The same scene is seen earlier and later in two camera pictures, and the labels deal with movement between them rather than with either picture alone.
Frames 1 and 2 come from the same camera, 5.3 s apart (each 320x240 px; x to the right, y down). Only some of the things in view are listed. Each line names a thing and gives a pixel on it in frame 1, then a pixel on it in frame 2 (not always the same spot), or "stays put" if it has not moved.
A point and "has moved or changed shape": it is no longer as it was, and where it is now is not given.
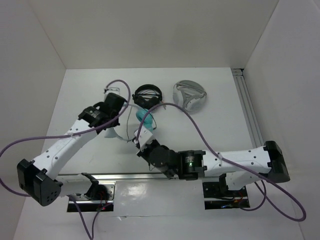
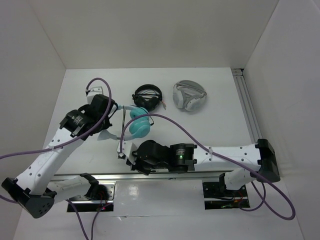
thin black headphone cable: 127,122 to 124,111
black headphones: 147,96 stays put
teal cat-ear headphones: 140,114 has moved or changed shape
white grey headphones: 189,95 stays put
